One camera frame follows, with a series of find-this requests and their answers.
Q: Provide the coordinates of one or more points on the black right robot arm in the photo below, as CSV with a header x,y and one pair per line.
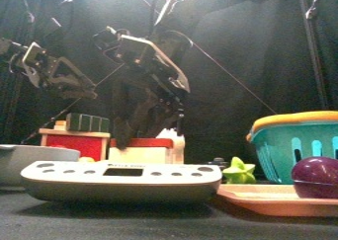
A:
x,y
174,23

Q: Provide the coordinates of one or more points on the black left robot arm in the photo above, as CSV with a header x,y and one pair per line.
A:
x,y
10,51

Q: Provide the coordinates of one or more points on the dark green seaweed sushi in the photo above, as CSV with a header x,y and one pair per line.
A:
x,y
89,122

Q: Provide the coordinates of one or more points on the white rice sushi toy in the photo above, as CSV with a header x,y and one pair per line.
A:
x,y
177,148

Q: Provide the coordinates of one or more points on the salmon sushi toy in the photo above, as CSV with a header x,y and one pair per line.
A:
x,y
141,150

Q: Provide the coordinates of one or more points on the small tan wooden block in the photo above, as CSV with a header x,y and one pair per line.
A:
x,y
61,124

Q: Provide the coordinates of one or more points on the red wooden toy box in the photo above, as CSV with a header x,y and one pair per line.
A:
x,y
77,142

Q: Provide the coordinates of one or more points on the small yellow toy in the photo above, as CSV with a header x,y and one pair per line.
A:
x,y
87,159

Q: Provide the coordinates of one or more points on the small dark toy piece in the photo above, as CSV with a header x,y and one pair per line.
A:
x,y
218,162

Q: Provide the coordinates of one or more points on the white toy scale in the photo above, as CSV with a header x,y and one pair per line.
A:
x,y
124,181

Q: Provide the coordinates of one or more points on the green star fruit toy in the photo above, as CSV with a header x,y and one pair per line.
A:
x,y
240,173

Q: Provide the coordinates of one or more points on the grey bowl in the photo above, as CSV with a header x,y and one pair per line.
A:
x,y
26,163

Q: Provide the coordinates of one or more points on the teal basket orange rim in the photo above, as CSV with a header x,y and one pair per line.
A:
x,y
281,145

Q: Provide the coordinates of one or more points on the pale wooden tray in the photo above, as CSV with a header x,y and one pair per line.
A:
x,y
269,198

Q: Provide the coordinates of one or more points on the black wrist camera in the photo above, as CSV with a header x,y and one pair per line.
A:
x,y
107,41

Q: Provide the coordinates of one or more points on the metal frame pole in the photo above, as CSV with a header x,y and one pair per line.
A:
x,y
313,49

